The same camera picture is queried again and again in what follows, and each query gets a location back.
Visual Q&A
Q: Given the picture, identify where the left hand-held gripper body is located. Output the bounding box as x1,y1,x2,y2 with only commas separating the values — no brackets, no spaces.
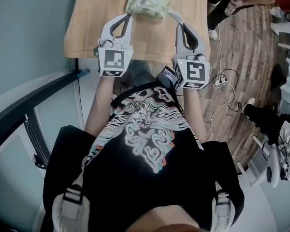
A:
94,38,134,78

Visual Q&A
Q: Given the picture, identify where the black window frame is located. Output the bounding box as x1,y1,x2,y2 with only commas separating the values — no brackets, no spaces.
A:
0,70,83,174

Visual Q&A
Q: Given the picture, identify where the right white shoulder strap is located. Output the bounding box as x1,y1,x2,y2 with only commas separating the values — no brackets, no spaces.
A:
211,181,232,232

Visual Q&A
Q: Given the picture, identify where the person's right forearm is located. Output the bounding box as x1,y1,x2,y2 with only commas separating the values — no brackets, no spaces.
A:
182,87,208,144

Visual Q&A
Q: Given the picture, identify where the left white shoulder strap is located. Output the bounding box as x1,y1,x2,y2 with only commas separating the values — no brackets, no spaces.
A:
52,177,90,232

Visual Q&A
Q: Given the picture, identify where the person's blue jeans leg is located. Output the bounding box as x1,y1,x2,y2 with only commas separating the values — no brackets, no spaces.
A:
128,59,160,89

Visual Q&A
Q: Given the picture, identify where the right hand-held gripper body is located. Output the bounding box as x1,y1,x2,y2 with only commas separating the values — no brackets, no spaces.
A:
171,53,211,90

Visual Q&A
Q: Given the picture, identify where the white shoulder strap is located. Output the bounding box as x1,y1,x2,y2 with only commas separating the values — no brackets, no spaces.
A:
211,181,232,232
52,177,90,232

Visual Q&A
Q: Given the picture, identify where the white chair frame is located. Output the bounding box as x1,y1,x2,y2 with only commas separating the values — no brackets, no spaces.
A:
236,135,269,189

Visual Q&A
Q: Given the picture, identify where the white cable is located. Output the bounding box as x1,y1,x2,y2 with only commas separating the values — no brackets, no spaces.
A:
217,24,223,79
209,83,236,140

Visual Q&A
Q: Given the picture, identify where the white device with black lens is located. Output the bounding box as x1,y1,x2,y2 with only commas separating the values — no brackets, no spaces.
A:
262,141,290,187

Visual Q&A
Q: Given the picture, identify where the black waist device with screen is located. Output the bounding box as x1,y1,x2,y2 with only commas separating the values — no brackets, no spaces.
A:
156,66,179,89

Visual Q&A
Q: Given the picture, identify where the black cable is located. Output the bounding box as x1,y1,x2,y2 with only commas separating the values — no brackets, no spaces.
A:
216,68,245,113

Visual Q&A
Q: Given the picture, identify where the green wet wipe pack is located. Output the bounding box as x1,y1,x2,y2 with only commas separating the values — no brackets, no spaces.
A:
125,0,171,20

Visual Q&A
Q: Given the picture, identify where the white power strip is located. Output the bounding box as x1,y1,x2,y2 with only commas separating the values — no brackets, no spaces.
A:
212,77,229,88

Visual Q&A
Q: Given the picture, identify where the person's chin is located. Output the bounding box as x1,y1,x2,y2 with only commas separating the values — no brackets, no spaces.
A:
129,204,203,232

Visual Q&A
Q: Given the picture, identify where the person's left forearm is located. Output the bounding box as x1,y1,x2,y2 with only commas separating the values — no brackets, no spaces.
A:
84,75,116,138

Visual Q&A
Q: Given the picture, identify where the black printed t-shirt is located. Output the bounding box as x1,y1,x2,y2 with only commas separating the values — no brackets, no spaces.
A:
43,86,245,232

